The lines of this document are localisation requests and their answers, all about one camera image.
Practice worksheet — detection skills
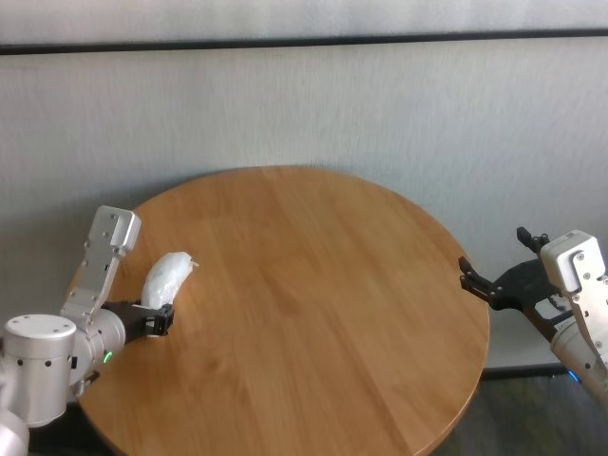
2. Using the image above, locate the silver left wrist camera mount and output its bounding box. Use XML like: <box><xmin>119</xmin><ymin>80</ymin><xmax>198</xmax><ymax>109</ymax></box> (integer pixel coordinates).
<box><xmin>60</xmin><ymin>204</ymin><xmax>143</xmax><ymax>329</ymax></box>

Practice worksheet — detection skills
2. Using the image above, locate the white plastic-wrapped sandbag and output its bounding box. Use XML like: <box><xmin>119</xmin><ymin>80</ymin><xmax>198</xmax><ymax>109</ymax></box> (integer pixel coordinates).
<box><xmin>142</xmin><ymin>250</ymin><xmax>200</xmax><ymax>339</ymax></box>

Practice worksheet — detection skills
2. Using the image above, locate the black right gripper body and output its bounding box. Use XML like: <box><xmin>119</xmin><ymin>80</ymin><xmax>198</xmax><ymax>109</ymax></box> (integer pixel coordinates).
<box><xmin>488</xmin><ymin>258</ymin><xmax>576</xmax><ymax>343</ymax></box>

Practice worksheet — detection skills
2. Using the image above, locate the black wall rail strip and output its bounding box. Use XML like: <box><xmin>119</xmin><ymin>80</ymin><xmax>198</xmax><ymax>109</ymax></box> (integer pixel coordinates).
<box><xmin>0</xmin><ymin>28</ymin><xmax>608</xmax><ymax>57</ymax></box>

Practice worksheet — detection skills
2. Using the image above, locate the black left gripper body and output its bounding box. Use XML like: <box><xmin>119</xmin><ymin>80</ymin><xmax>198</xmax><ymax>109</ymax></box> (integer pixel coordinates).
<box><xmin>102</xmin><ymin>301</ymin><xmax>161</xmax><ymax>346</ymax></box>

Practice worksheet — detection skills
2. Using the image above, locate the left arm connector cable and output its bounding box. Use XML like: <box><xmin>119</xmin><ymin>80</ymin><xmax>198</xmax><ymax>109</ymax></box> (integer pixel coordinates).
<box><xmin>70</xmin><ymin>371</ymin><xmax>101</xmax><ymax>396</ymax></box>

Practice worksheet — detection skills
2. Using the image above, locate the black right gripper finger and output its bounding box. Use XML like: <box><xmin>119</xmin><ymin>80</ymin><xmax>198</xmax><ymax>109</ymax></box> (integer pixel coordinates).
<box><xmin>516</xmin><ymin>226</ymin><xmax>551</xmax><ymax>260</ymax></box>
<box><xmin>458</xmin><ymin>256</ymin><xmax>504</xmax><ymax>309</ymax></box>

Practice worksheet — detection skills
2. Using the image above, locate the black baseboard strip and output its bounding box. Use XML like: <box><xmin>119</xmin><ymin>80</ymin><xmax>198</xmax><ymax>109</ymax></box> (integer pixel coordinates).
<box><xmin>482</xmin><ymin>364</ymin><xmax>569</xmax><ymax>381</ymax></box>

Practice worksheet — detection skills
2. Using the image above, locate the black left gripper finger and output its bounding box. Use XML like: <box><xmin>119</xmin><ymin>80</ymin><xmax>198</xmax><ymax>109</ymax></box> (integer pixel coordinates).
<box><xmin>143</xmin><ymin>303</ymin><xmax>176</xmax><ymax>338</ymax></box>

